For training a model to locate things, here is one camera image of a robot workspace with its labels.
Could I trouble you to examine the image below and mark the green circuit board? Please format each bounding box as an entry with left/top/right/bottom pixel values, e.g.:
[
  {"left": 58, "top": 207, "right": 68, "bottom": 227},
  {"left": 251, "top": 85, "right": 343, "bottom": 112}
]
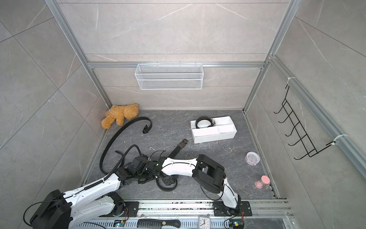
[
  {"left": 228, "top": 219, "right": 245, "bottom": 229},
  {"left": 113, "top": 220, "right": 126, "bottom": 228}
]

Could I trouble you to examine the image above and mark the small white clock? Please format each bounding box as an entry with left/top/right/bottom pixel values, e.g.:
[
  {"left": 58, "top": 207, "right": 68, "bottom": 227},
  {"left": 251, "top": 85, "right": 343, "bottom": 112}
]
[{"left": 198, "top": 216, "right": 211, "bottom": 229}]

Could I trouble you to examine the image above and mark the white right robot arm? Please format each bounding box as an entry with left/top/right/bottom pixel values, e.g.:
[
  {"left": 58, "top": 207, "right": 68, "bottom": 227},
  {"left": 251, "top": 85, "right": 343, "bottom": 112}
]
[{"left": 144, "top": 155, "right": 241, "bottom": 215}]

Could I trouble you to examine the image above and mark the black comb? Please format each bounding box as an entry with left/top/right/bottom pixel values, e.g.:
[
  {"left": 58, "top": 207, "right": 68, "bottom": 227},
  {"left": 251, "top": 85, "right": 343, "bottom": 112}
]
[{"left": 136, "top": 219, "right": 181, "bottom": 229}]

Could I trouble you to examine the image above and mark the right green circuit board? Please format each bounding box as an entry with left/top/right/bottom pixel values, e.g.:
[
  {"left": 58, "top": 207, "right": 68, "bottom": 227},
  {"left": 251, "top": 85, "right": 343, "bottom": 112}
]
[{"left": 228, "top": 219, "right": 245, "bottom": 229}]

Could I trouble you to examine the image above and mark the left green circuit board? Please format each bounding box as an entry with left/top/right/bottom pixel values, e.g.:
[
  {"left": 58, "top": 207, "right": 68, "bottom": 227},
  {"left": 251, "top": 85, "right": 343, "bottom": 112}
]
[{"left": 113, "top": 220, "right": 126, "bottom": 228}]

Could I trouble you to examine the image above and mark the black belt with dark buckle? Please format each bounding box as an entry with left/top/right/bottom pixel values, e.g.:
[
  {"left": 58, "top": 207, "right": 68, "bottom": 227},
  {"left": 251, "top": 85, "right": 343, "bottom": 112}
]
[{"left": 99, "top": 117, "right": 178, "bottom": 192}]

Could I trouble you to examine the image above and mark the white wire mesh basket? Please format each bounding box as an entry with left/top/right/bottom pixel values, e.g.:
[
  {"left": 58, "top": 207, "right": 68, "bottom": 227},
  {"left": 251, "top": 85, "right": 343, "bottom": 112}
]
[{"left": 135, "top": 63, "right": 204, "bottom": 90}]

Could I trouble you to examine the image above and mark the white compartment storage tray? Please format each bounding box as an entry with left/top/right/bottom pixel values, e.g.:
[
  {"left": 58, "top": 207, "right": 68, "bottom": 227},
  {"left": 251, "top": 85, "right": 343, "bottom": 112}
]
[{"left": 190, "top": 116, "right": 237, "bottom": 144}]

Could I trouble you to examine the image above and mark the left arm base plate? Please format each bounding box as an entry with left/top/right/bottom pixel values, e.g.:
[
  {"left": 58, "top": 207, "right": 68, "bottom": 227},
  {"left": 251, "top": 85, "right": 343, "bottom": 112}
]
[{"left": 107, "top": 201, "right": 140, "bottom": 217}]

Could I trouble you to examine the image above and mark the brown teddy bear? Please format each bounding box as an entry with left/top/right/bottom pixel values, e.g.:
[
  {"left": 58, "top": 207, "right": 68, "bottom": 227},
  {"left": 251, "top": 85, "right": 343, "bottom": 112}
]
[{"left": 101, "top": 104, "right": 139, "bottom": 129}]

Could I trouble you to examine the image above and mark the black belt with silver buckle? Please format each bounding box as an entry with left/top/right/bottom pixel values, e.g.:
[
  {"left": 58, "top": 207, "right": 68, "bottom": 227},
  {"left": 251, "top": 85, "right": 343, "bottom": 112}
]
[{"left": 195, "top": 116, "right": 215, "bottom": 129}]

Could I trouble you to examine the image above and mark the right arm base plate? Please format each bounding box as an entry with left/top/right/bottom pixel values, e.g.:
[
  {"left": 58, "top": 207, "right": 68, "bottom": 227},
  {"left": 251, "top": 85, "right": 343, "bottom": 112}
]
[{"left": 213, "top": 201, "right": 253, "bottom": 217}]

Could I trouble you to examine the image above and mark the black wire hook rack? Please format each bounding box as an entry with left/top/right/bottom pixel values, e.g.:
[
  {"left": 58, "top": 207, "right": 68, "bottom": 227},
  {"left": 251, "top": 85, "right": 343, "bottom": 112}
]
[{"left": 273, "top": 85, "right": 336, "bottom": 160}]

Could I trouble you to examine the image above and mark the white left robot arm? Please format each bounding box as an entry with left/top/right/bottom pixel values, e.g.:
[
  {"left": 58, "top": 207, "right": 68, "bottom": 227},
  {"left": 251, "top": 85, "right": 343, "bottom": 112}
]
[{"left": 28, "top": 155, "right": 148, "bottom": 229}]

